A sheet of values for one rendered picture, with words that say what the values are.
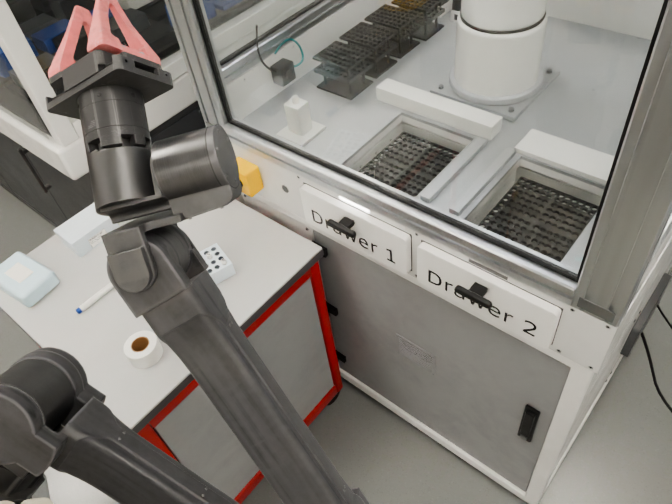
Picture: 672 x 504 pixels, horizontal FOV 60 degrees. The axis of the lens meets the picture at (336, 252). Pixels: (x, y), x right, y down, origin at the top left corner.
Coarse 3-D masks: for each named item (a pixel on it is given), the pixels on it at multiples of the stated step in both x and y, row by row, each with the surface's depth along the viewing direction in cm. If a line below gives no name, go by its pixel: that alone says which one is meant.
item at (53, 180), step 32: (0, 0) 126; (0, 32) 129; (32, 64) 137; (32, 96) 142; (160, 96) 169; (192, 96) 178; (0, 128) 176; (64, 128) 150; (160, 128) 176; (192, 128) 186; (0, 160) 246; (32, 160) 209; (64, 160) 154; (32, 192) 245; (64, 192) 208
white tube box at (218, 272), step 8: (208, 248) 137; (216, 248) 137; (216, 256) 135; (224, 256) 134; (208, 264) 133; (216, 264) 133; (232, 264) 133; (208, 272) 133; (216, 272) 132; (224, 272) 133; (232, 272) 135; (216, 280) 133
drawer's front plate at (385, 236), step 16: (304, 192) 128; (320, 192) 126; (304, 208) 133; (320, 208) 128; (336, 208) 124; (352, 208) 122; (320, 224) 132; (368, 224) 119; (384, 224) 118; (368, 240) 123; (384, 240) 119; (400, 240) 115; (384, 256) 123; (400, 256) 119
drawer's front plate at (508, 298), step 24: (432, 264) 113; (456, 264) 109; (432, 288) 119; (504, 288) 104; (480, 312) 113; (504, 312) 108; (528, 312) 103; (552, 312) 99; (528, 336) 108; (552, 336) 104
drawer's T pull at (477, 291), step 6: (456, 288) 107; (462, 288) 107; (474, 288) 106; (480, 288) 106; (486, 288) 106; (462, 294) 107; (468, 294) 106; (474, 294) 105; (480, 294) 105; (474, 300) 105; (480, 300) 104; (486, 300) 104; (486, 306) 104
